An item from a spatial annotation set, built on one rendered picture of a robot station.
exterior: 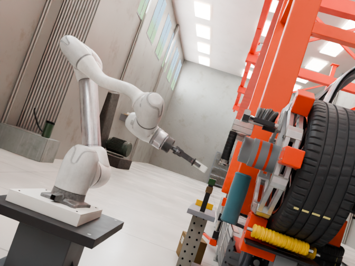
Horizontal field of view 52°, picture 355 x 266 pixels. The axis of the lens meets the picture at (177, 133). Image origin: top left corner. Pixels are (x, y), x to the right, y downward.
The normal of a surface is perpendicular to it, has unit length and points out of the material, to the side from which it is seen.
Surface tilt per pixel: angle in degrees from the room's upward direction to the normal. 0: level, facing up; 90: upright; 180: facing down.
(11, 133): 90
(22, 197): 90
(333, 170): 90
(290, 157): 90
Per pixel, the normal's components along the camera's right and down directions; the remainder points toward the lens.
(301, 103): -0.27, 0.45
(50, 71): -0.08, -0.11
